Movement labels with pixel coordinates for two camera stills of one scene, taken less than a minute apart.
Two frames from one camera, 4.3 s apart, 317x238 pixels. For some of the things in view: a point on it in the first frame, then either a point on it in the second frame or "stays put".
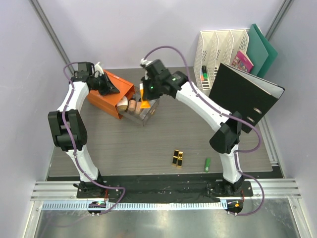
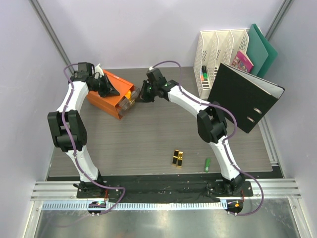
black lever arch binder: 236,90 stays put
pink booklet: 241,62 stays put
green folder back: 272,54 stays put
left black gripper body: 106,84 stays put
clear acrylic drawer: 134,109 → 125,104
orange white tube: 144,104 → 128,94
